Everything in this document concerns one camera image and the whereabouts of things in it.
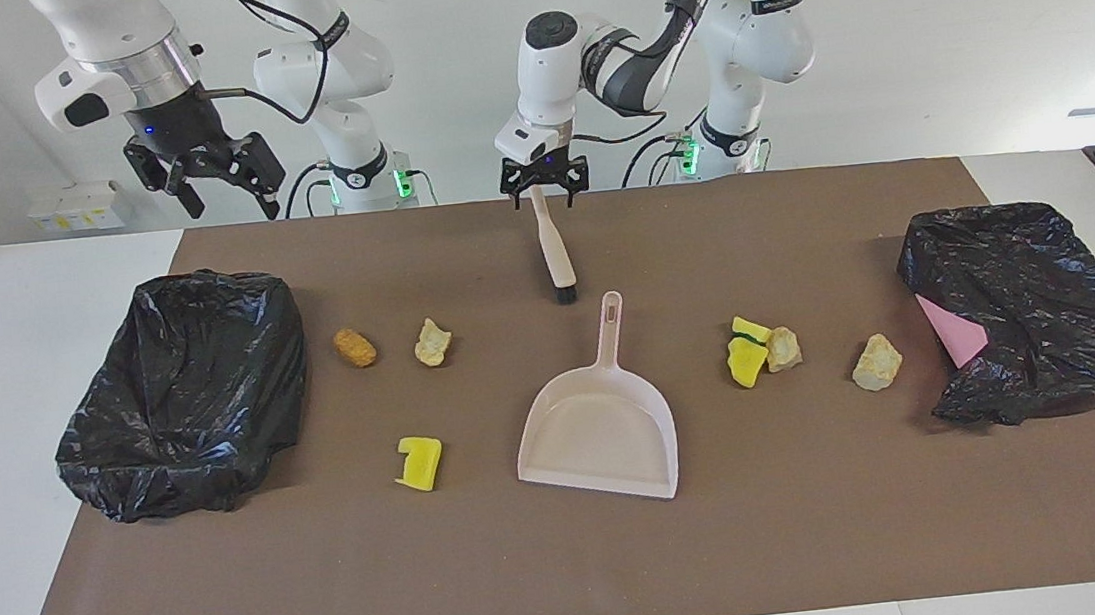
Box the large pale foam scrap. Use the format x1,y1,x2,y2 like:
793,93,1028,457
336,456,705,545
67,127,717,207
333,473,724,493
848,332,907,393

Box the yellow sponge chunk green edge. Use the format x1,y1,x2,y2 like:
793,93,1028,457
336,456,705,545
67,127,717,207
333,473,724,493
730,313,775,349

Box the small pale foam scrap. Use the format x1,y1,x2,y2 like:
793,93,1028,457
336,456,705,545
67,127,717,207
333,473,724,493
762,324,805,374

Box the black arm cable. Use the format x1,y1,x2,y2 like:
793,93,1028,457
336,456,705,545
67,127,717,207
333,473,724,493
186,0,360,136
558,0,743,150

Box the pink bin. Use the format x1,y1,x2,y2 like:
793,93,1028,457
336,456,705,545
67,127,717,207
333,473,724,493
915,288,992,373

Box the black right base cable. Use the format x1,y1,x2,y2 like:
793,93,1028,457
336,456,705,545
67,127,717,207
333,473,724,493
281,161,331,220

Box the beige hand brush black bristles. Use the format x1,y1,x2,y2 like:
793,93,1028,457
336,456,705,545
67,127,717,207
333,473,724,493
531,183,582,307

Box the yellow notched sponge piece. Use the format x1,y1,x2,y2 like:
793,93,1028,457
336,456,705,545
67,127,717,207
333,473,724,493
390,433,447,495

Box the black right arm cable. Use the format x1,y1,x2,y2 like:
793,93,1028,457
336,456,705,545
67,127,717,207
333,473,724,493
186,0,360,136

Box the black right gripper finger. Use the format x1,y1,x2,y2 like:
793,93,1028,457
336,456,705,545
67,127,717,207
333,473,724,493
250,182,285,223
171,170,208,222

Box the brown table mat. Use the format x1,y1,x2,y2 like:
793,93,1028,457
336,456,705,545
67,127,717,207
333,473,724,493
0,141,1095,615

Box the large yellow sponge chunk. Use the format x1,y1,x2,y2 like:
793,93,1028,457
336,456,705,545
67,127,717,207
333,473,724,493
725,334,773,390

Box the white wall socket box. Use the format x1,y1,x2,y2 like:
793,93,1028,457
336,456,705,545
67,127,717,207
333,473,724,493
24,179,131,238

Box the black bag lined bin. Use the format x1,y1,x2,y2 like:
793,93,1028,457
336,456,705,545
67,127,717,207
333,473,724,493
38,261,323,530

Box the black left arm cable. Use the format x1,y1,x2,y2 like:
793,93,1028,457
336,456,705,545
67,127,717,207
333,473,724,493
558,0,743,150

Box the pale pink plastic dustpan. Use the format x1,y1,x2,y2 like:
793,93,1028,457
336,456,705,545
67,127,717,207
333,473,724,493
501,285,684,514

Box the black bag on pink bin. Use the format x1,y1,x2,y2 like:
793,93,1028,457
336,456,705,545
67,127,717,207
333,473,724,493
891,194,1095,436

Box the black left base cable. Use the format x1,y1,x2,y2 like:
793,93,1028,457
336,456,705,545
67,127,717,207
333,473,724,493
615,110,709,188

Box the orange brown fried nugget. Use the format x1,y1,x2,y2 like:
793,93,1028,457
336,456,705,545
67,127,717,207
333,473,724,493
332,325,379,371

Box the black base cable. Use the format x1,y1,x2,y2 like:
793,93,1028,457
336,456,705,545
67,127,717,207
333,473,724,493
615,110,709,188
281,161,331,220

